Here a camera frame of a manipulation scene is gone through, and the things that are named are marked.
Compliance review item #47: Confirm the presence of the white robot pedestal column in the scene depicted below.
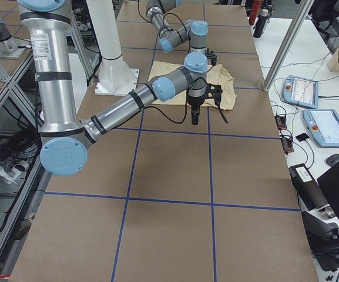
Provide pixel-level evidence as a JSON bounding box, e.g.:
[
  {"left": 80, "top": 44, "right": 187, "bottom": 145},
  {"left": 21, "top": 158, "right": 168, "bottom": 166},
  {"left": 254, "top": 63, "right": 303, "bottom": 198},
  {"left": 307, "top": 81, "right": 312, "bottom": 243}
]
[{"left": 86, "top": 0, "right": 139, "bottom": 96}]

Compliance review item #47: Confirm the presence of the lower orange circuit board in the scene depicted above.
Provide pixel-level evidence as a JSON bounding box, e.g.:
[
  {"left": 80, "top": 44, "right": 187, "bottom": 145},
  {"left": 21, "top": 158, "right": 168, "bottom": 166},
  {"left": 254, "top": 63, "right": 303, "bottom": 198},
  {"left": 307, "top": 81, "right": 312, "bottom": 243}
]
[{"left": 280, "top": 135, "right": 294, "bottom": 154}]

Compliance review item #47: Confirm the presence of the dark box with label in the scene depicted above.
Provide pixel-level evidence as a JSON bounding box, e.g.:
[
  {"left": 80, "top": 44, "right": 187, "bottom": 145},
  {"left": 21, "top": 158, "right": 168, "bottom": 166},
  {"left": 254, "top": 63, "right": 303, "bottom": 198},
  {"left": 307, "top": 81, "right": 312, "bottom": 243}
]
[{"left": 288, "top": 164, "right": 328, "bottom": 210}]

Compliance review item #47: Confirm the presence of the far teach pendant tablet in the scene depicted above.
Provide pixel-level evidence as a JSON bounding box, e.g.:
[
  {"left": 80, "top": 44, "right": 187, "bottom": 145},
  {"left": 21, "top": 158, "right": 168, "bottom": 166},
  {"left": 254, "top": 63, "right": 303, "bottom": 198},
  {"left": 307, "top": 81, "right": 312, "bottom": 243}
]
[{"left": 282, "top": 75, "right": 318, "bottom": 109}]

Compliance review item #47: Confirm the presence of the cream long-sleeve printed shirt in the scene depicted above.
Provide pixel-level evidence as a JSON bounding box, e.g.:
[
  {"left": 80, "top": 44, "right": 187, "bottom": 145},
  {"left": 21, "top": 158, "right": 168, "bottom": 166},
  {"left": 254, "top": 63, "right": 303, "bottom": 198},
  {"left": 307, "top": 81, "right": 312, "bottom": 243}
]
[{"left": 149, "top": 61, "right": 236, "bottom": 110}]

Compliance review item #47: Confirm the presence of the teach pendant tablet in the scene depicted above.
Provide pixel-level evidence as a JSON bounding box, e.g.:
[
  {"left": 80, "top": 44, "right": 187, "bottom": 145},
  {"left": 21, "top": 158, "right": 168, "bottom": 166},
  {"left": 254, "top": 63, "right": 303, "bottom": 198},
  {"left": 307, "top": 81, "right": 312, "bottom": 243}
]
[
  {"left": 282, "top": 75, "right": 318, "bottom": 109},
  {"left": 303, "top": 109, "right": 339, "bottom": 148}
]

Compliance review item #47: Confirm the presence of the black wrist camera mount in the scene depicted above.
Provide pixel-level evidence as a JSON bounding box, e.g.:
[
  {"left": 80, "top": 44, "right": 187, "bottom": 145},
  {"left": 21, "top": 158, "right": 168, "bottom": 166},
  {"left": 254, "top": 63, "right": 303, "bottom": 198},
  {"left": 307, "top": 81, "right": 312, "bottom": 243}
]
[{"left": 206, "top": 83, "right": 223, "bottom": 103}]

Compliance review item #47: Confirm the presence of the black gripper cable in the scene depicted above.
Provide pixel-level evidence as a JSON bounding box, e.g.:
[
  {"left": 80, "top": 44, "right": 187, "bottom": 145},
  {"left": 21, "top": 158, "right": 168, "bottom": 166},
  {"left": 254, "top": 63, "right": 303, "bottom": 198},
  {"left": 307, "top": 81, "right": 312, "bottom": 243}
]
[{"left": 144, "top": 76, "right": 229, "bottom": 124}]

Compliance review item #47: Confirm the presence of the black office chair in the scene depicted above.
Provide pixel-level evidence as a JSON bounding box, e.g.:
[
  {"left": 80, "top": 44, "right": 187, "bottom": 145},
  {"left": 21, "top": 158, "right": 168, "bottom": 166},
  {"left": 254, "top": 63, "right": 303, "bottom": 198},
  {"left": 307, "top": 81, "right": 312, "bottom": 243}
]
[{"left": 308, "top": 0, "right": 339, "bottom": 39}]

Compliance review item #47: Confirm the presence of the red fire extinguisher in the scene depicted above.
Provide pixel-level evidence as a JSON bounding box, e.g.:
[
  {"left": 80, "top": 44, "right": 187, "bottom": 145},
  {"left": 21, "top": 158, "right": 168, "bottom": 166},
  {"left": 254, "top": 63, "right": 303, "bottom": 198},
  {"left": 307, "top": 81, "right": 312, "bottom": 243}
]
[{"left": 249, "top": 0, "right": 261, "bottom": 26}]

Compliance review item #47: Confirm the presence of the black computer mouse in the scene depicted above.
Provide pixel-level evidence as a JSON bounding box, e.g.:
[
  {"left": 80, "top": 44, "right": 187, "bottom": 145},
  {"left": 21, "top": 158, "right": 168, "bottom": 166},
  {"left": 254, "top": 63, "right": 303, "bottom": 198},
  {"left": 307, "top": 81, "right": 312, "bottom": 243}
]
[{"left": 325, "top": 153, "right": 339, "bottom": 167}]

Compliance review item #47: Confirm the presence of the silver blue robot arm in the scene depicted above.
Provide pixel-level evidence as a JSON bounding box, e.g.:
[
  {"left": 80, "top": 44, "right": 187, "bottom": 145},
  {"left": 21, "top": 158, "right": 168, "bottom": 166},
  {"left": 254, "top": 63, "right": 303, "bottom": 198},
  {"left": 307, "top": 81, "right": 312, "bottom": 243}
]
[
  {"left": 146, "top": 0, "right": 217, "bottom": 66},
  {"left": 18, "top": 1, "right": 208, "bottom": 176}
]

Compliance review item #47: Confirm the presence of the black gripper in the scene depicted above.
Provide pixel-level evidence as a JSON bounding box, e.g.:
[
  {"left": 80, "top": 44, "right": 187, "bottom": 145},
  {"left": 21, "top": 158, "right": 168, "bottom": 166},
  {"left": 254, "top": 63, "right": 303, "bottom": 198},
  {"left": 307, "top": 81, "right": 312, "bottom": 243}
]
[
  {"left": 206, "top": 50, "right": 217, "bottom": 65},
  {"left": 186, "top": 96, "right": 204, "bottom": 125}
]

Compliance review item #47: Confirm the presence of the aluminium table frame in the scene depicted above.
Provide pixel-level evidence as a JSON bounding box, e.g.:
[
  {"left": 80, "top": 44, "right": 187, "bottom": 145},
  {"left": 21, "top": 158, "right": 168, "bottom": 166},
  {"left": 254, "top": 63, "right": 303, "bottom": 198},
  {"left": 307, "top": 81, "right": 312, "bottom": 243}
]
[{"left": 0, "top": 29, "right": 67, "bottom": 280}]

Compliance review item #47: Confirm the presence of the orange circuit board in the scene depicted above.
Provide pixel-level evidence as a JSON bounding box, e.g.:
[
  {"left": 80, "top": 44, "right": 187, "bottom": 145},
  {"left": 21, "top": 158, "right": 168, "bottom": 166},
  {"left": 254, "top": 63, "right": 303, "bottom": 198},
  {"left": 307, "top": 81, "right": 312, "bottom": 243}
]
[
  {"left": 274, "top": 115, "right": 287, "bottom": 130},
  {"left": 280, "top": 135, "right": 294, "bottom": 154}
]

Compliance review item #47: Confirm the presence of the small black square pad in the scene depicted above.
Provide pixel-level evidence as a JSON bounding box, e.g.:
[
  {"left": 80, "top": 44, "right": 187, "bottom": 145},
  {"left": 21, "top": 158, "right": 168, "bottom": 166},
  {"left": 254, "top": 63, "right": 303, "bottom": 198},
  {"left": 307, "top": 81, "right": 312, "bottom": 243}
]
[{"left": 296, "top": 133, "right": 310, "bottom": 142}]

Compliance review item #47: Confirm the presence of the metal cup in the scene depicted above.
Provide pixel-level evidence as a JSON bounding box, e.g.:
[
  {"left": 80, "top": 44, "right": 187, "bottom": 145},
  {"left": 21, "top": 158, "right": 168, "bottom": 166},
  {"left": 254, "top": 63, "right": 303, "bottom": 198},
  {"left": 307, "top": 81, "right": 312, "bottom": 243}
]
[{"left": 320, "top": 206, "right": 336, "bottom": 220}]

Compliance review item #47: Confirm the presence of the aluminium frame post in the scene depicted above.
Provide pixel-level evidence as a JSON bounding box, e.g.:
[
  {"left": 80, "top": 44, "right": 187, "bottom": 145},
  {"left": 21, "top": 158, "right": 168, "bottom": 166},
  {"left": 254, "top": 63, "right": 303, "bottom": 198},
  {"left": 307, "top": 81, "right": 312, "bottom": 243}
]
[{"left": 261, "top": 0, "right": 314, "bottom": 92}]

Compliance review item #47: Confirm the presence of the white power strip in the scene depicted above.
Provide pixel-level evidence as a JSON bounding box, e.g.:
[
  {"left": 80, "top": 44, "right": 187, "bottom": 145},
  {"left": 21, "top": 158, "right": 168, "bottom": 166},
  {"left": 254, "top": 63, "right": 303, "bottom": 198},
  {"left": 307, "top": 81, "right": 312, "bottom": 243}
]
[{"left": 0, "top": 164, "right": 26, "bottom": 184}]

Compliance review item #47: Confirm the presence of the upper orange circuit board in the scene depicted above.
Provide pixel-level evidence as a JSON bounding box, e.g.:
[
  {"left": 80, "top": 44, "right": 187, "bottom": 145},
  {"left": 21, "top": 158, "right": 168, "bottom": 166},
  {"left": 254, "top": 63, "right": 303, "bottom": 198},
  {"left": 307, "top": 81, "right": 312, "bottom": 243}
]
[{"left": 274, "top": 115, "right": 287, "bottom": 130}]

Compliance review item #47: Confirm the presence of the near teach pendant tablet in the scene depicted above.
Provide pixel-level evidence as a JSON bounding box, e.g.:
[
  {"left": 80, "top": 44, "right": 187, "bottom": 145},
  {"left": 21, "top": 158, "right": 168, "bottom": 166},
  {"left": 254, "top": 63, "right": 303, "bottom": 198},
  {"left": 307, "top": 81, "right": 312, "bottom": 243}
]
[{"left": 303, "top": 109, "right": 339, "bottom": 148}]

